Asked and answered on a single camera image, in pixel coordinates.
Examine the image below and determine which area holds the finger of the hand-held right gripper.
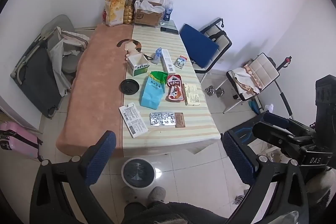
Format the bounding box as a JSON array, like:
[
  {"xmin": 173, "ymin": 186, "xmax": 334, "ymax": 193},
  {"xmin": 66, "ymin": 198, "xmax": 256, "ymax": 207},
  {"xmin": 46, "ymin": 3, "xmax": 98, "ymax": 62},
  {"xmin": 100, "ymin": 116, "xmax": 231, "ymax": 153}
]
[
  {"xmin": 252, "ymin": 121, "xmax": 315, "ymax": 159},
  {"xmin": 263, "ymin": 112, "xmax": 317, "ymax": 137}
]

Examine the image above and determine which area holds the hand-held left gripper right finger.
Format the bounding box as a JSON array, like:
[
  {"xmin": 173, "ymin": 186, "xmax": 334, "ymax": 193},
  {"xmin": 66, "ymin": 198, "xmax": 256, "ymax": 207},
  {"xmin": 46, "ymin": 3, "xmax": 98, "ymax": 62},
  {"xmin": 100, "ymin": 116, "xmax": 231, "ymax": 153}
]
[{"xmin": 222, "ymin": 131, "xmax": 309, "ymax": 224}]

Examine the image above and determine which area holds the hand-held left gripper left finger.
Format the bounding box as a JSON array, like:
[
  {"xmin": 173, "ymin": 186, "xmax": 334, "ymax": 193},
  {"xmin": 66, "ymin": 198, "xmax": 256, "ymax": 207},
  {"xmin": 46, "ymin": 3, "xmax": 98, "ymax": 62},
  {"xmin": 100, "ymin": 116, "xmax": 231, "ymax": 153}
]
[{"xmin": 30, "ymin": 130, "xmax": 117, "ymax": 224}]

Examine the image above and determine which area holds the white round trash bin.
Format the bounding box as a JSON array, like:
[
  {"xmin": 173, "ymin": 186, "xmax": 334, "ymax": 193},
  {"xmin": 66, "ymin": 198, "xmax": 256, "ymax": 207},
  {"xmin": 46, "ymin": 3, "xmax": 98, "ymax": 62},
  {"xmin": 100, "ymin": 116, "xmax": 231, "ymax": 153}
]
[{"xmin": 121, "ymin": 157, "xmax": 156, "ymax": 189}]

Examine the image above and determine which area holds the white medicine box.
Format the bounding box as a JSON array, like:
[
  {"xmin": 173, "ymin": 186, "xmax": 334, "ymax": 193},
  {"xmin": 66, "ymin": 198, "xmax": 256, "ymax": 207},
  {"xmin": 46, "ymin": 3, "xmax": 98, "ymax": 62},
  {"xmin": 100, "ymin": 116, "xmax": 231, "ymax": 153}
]
[{"xmin": 119, "ymin": 103, "xmax": 149, "ymax": 138}]

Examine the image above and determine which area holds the brown card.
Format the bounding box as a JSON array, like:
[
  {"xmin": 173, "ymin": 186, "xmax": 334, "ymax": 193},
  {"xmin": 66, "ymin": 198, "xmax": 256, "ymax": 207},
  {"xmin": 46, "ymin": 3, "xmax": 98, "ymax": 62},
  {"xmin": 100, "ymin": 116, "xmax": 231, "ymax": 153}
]
[{"xmin": 175, "ymin": 112, "xmax": 186, "ymax": 127}]

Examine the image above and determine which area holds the silver blister pack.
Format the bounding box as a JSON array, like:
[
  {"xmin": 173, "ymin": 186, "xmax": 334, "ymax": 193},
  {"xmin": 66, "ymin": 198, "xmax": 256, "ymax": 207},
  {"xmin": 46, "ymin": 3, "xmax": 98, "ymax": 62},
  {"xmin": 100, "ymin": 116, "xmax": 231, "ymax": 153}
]
[{"xmin": 150, "ymin": 112, "xmax": 176, "ymax": 126}]

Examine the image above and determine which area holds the black round lid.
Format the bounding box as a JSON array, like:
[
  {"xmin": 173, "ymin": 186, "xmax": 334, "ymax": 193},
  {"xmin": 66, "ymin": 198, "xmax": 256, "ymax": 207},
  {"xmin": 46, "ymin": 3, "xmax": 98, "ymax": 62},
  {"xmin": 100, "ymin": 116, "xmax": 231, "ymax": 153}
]
[{"xmin": 120, "ymin": 79, "xmax": 139, "ymax": 95}]

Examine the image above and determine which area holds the cream box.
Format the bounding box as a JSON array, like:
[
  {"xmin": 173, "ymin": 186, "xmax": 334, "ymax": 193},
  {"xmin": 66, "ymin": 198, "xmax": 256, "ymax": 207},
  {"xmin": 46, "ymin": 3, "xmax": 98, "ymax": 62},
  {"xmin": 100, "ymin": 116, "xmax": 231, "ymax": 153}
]
[{"xmin": 182, "ymin": 83, "xmax": 202, "ymax": 106}]

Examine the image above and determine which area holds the blue green rice bag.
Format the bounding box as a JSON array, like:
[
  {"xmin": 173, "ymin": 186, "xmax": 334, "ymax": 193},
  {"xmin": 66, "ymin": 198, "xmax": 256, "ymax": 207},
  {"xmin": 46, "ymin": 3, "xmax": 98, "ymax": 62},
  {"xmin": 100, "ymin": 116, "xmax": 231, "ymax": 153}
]
[{"xmin": 140, "ymin": 71, "xmax": 168, "ymax": 109}]

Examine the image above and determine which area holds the red snack packet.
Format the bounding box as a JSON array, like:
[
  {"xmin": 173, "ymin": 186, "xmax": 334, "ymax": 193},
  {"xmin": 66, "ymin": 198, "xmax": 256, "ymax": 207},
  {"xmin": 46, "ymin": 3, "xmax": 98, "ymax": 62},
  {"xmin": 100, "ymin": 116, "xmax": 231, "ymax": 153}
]
[{"xmin": 165, "ymin": 74, "xmax": 185, "ymax": 102}]

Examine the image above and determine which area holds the green white tissue box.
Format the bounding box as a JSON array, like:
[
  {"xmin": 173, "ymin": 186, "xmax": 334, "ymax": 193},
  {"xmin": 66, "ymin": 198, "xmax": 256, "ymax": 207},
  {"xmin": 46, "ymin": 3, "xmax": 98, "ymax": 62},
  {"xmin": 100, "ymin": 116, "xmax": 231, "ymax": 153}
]
[{"xmin": 127, "ymin": 53, "xmax": 150, "ymax": 77}]

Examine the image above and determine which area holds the small blue white carton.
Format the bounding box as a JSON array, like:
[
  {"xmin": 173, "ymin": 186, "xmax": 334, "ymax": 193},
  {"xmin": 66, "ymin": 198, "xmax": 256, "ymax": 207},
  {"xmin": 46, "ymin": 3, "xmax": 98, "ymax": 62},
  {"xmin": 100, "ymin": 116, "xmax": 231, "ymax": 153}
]
[{"xmin": 175, "ymin": 55, "xmax": 187, "ymax": 68}]

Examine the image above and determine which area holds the blue plastic wrapper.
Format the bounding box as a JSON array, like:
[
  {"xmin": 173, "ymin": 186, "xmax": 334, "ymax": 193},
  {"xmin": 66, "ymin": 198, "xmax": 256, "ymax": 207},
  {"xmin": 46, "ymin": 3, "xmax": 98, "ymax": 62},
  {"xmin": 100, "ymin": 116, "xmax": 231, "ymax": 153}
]
[{"xmin": 152, "ymin": 48, "xmax": 163, "ymax": 65}]

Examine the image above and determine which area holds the long white box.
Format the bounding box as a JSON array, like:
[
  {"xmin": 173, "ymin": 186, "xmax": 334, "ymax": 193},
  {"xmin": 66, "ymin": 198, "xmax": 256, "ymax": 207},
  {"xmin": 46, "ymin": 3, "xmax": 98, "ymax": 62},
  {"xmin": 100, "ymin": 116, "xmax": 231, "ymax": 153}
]
[{"xmin": 160, "ymin": 49, "xmax": 176, "ymax": 74}]

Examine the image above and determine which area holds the beige cloth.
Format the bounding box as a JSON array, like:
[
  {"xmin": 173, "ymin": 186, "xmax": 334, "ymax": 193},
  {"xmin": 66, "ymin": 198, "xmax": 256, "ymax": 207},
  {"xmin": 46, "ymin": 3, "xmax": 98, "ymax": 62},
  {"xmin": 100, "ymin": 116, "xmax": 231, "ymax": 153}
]
[{"xmin": 232, "ymin": 64, "xmax": 263, "ymax": 95}]

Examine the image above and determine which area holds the black cream chair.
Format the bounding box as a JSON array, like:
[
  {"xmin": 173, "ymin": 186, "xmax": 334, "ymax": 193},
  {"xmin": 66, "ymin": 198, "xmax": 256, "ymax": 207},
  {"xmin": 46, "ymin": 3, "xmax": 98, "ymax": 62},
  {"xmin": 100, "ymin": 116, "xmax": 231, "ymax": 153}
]
[
  {"xmin": 194, "ymin": 18, "xmax": 233, "ymax": 83},
  {"xmin": 224, "ymin": 53, "xmax": 293, "ymax": 114}
]

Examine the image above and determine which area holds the striped tablecloth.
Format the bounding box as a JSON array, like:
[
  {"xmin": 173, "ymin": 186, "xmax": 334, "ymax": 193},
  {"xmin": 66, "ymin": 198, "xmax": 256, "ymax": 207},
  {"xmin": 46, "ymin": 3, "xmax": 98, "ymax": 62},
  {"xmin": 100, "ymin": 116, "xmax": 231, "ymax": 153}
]
[{"xmin": 122, "ymin": 20, "xmax": 221, "ymax": 157}]

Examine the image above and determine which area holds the black rod red knob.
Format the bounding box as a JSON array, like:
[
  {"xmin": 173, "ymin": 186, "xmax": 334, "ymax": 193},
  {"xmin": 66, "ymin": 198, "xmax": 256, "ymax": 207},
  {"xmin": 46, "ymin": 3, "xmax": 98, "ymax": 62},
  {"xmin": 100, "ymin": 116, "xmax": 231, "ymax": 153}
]
[{"xmin": 278, "ymin": 56, "xmax": 292, "ymax": 69}]

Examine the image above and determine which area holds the orange blanket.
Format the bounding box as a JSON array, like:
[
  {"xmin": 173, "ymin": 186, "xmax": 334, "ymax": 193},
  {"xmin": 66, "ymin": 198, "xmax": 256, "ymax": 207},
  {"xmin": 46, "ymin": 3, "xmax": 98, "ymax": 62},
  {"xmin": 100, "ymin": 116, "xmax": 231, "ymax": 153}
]
[{"xmin": 56, "ymin": 24, "xmax": 133, "ymax": 159}]

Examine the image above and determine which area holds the grey fuzzy slipper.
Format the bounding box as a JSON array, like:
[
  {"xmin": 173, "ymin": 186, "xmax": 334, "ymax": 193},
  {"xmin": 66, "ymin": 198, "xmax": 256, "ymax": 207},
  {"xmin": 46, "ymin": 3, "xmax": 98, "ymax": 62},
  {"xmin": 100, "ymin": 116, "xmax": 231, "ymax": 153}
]
[{"xmin": 147, "ymin": 186, "xmax": 167, "ymax": 205}]

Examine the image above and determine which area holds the pink suitcase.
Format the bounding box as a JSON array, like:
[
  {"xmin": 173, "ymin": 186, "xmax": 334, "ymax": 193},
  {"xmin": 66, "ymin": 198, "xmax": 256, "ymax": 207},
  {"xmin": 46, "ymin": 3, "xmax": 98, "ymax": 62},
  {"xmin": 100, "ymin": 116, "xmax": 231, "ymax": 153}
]
[{"xmin": 0, "ymin": 121, "xmax": 44, "ymax": 161}]

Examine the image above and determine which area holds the white cloth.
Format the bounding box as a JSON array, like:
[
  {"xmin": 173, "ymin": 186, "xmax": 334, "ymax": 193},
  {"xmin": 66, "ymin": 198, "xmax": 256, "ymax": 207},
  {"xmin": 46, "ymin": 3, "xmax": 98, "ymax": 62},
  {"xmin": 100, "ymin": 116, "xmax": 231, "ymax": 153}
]
[{"xmin": 49, "ymin": 30, "xmax": 90, "ymax": 97}]

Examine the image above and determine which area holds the blue cushion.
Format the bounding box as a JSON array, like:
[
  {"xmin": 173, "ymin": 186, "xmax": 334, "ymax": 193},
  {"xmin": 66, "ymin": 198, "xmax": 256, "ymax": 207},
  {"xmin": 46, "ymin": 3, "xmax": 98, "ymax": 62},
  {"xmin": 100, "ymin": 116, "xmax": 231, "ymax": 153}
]
[{"xmin": 179, "ymin": 24, "xmax": 219, "ymax": 69}]

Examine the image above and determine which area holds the calico cat plush toy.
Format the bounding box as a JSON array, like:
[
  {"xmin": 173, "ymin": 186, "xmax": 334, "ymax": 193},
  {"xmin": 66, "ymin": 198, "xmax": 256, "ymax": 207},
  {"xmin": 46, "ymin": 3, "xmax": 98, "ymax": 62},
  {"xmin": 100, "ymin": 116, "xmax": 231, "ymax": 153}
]
[{"xmin": 117, "ymin": 39, "xmax": 142, "ymax": 58}]

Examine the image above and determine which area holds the black phone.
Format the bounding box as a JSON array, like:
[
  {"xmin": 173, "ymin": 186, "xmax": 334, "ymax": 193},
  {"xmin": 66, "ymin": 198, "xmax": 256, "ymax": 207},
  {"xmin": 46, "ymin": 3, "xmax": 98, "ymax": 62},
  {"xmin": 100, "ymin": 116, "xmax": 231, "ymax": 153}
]
[{"xmin": 160, "ymin": 26, "xmax": 179, "ymax": 35}]

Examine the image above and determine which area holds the cardboard box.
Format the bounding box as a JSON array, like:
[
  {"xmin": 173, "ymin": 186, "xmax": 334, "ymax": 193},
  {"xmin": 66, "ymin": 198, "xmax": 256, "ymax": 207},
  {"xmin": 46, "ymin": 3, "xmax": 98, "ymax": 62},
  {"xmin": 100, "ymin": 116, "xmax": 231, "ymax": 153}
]
[{"xmin": 134, "ymin": 0, "xmax": 164, "ymax": 28}]

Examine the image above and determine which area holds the yellow snack bag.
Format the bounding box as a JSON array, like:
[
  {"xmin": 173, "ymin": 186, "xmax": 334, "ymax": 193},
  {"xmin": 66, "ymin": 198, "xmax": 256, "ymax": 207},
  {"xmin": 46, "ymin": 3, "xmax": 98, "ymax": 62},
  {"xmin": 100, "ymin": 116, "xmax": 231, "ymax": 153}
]
[{"xmin": 105, "ymin": 0, "xmax": 126, "ymax": 27}]

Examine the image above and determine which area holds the blue label water bottle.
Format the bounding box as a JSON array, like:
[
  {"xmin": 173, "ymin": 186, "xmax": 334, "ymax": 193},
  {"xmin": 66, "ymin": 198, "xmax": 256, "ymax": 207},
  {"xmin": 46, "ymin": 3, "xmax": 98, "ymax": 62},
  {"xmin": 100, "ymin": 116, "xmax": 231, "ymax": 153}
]
[{"xmin": 163, "ymin": 1, "xmax": 174, "ymax": 22}]

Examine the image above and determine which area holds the white plastic bag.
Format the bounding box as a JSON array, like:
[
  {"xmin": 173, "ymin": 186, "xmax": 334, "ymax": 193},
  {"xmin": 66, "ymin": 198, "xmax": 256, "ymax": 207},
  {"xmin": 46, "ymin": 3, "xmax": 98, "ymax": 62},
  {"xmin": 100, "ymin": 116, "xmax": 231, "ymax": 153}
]
[{"xmin": 135, "ymin": 0, "xmax": 158, "ymax": 13}]

